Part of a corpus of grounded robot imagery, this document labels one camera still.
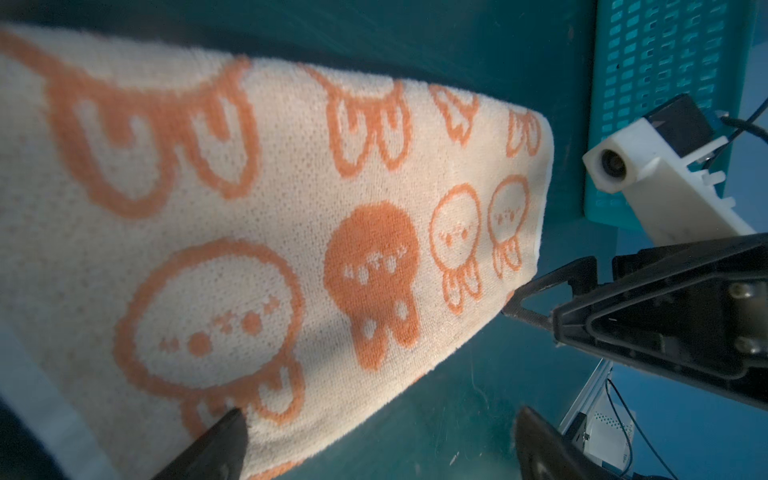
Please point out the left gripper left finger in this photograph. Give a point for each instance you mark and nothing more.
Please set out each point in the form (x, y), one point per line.
(219, 454)

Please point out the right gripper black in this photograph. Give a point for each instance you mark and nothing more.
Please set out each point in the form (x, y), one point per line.
(693, 313)

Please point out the teal perforated plastic basket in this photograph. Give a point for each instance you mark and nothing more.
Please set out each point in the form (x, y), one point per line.
(647, 53)

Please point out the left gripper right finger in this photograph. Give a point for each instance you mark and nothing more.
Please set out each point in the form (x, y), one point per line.
(543, 453)

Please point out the orange swirl pattern towel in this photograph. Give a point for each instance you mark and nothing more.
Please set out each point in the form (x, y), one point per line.
(185, 232)

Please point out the aluminium front rail bed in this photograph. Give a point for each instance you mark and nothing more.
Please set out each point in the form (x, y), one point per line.
(588, 394)

